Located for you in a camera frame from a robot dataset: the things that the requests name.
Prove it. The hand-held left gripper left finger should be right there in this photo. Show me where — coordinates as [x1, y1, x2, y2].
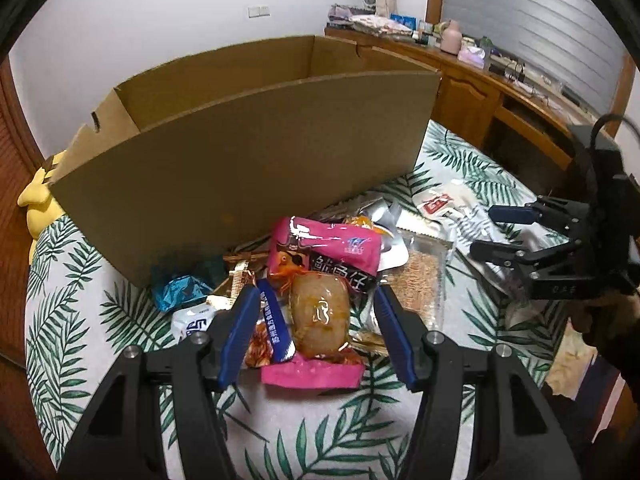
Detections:
[57, 285, 263, 480]

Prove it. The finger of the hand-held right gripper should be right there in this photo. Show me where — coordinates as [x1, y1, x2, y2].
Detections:
[487, 195, 588, 241]
[469, 237, 583, 286]

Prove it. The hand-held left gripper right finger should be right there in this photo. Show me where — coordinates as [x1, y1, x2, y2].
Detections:
[374, 284, 583, 480]

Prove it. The white packet with red label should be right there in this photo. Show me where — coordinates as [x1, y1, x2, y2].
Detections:
[412, 180, 481, 221]

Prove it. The silver packet with orange print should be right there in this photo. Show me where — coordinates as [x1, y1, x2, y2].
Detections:
[344, 199, 412, 272]

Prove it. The pink snack packet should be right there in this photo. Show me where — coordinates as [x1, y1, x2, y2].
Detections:
[261, 216, 383, 392]

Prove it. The brown cardboard box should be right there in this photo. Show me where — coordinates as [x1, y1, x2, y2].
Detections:
[48, 35, 443, 288]

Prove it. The person's right hand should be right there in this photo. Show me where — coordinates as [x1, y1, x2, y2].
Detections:
[570, 292, 640, 361]

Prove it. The orange packet with blue stripe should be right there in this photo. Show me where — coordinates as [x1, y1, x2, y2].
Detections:
[242, 277, 296, 368]

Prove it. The gold foil packet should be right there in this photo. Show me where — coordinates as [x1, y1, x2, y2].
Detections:
[207, 252, 266, 311]

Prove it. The white and blue packet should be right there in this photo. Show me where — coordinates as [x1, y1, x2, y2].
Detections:
[171, 302, 221, 346]

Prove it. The clear packet of brown snack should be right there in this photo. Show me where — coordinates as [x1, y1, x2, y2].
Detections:
[385, 230, 453, 331]

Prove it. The blue candy wrapper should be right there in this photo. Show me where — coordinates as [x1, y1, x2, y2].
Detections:
[150, 272, 216, 313]

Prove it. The leaf-print blanket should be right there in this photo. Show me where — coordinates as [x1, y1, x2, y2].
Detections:
[25, 120, 576, 480]

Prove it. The wooden cabinet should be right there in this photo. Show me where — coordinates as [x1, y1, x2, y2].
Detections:
[325, 27, 616, 196]

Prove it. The beige cloth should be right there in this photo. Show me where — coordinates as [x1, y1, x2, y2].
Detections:
[545, 330, 598, 397]

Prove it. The purple tissue box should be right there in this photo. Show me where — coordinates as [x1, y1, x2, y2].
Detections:
[459, 45, 488, 69]

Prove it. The pink bottle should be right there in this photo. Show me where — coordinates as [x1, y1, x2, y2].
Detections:
[440, 19, 462, 55]

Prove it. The grey window blind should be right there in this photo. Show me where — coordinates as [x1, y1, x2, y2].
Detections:
[440, 0, 626, 116]

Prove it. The folded floral cloth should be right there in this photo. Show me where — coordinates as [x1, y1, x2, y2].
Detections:
[350, 14, 416, 37]

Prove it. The yellow plush toy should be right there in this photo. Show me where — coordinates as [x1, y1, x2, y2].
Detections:
[17, 150, 68, 266]

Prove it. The folded purple cloth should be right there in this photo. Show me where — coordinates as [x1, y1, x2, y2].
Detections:
[327, 4, 371, 28]

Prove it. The black cable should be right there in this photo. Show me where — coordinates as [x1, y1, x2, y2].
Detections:
[594, 112, 640, 142]

